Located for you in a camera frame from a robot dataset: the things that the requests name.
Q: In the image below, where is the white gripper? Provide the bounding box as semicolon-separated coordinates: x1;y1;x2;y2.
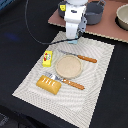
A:
64;3;87;39

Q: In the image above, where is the yellow toy butter box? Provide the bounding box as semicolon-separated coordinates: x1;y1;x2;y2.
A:
42;51;53;67

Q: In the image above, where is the orange toy bread loaf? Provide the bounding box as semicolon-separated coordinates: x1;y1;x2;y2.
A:
36;75;61;95

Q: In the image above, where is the grey toy frying pan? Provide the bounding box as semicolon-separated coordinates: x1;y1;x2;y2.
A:
58;1;66;18

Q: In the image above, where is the yellow toy cheese wedge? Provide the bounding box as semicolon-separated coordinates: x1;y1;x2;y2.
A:
60;5;66;11

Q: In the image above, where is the light blue milk carton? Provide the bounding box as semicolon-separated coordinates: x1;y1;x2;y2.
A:
68;40;78;44

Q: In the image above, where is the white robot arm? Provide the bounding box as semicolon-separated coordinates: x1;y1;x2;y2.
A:
64;0;88;39

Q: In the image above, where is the grey toy cooking pot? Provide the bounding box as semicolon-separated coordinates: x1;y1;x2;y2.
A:
85;0;106;25

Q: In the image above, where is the pink toy stove board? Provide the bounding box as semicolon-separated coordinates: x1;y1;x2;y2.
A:
48;2;128;43

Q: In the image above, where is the beige bowl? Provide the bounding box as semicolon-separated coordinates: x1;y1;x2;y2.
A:
116;4;128;30

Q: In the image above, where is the round wooden plate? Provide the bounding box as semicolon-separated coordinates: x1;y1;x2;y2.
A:
55;55;83;79

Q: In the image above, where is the beige striped placemat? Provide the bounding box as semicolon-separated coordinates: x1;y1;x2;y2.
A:
13;37;114;128

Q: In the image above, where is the toy knife wooden handle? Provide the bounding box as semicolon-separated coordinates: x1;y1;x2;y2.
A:
58;50;97;63

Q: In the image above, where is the toy fork wooden handle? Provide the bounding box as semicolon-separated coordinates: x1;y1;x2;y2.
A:
45;72;85;90

